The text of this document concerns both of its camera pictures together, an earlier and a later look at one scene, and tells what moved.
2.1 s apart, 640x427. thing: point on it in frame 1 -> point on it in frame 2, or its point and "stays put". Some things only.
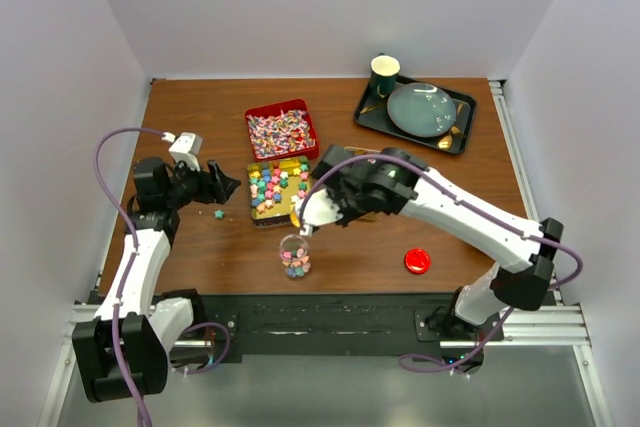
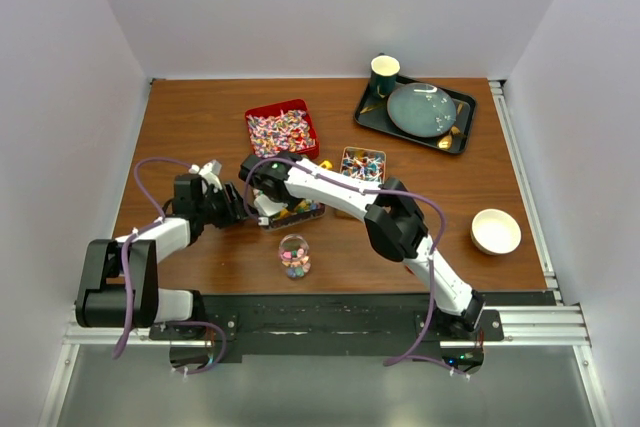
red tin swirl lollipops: (283, 131) stays put
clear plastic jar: (294, 254) stays put
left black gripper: (215, 187) -> (236, 210)
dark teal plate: (422, 110) stays put
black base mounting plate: (284, 324) stays put
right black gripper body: (348, 204) -> (287, 201)
